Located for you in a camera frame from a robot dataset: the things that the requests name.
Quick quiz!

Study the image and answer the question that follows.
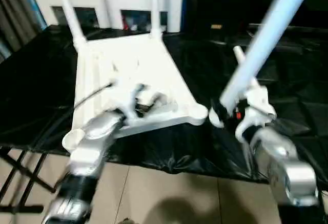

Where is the white plastic table top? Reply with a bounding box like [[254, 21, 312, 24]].
[[63, 33, 209, 155]]

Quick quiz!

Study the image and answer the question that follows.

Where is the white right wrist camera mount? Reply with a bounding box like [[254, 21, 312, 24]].
[[234, 77, 279, 142]]

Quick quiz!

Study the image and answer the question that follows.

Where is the black folding table frame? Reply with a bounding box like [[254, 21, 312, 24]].
[[0, 147, 56, 214]]

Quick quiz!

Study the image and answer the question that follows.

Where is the black flat panel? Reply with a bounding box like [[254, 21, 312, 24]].
[[247, 23, 328, 30]]

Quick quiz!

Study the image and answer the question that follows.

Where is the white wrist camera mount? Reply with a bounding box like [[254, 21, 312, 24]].
[[110, 82, 167, 122], [234, 77, 279, 142]]

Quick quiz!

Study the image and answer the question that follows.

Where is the black plastic mat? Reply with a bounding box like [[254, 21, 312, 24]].
[[0, 24, 328, 185]]

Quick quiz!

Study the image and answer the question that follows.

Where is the white plastic table leg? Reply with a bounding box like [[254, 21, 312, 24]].
[[209, 0, 317, 129], [233, 45, 248, 67], [52, 0, 87, 48], [150, 0, 165, 39]]

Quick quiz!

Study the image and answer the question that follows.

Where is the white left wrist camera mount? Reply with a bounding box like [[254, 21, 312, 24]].
[[110, 82, 167, 122]]

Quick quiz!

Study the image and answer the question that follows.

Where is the white cabinet with glass doors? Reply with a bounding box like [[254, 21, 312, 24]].
[[30, 0, 184, 32]]

